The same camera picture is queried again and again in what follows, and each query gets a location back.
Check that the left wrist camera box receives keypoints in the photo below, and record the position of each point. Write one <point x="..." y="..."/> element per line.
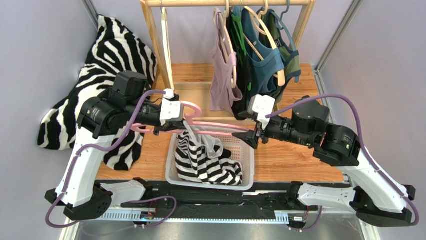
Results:
<point x="172" y="109"/>

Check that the zebra print blanket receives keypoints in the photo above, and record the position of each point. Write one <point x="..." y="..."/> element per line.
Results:
<point x="116" y="49"/>

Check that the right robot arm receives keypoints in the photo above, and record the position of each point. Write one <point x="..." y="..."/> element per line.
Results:
<point x="374" y="197"/>

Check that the wooden clothes rack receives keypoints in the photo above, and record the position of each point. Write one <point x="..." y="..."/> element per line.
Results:
<point x="191" y="80"/>

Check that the blue tank top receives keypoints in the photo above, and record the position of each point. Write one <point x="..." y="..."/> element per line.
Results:
<point x="264" y="57"/>

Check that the white plastic basket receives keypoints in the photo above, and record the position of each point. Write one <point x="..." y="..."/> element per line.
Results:
<point x="240" y="152"/>

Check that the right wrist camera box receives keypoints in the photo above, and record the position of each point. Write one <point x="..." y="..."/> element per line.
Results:
<point x="259" y="107"/>

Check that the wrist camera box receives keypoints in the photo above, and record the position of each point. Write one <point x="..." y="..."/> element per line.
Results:
<point x="259" y="107"/>
<point x="172" y="109"/>

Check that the pink hanger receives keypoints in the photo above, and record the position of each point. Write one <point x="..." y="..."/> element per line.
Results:
<point x="191" y="111"/>

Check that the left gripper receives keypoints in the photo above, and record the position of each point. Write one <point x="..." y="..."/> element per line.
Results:
<point x="176" y="125"/>

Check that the mauve tank top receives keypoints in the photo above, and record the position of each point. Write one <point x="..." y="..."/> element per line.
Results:
<point x="222" y="95"/>

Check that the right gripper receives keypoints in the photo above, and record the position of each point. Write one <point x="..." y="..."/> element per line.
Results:
<point x="258" y="135"/>

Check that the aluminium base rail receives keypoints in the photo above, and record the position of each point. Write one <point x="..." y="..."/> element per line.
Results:
<point x="172" y="212"/>

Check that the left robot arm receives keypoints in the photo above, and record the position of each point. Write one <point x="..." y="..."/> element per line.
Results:
<point x="102" y="125"/>

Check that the cream hanger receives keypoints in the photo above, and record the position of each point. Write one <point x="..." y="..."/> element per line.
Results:
<point x="166" y="45"/>

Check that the striped tank top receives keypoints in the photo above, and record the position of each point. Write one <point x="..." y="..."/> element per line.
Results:
<point x="203" y="159"/>

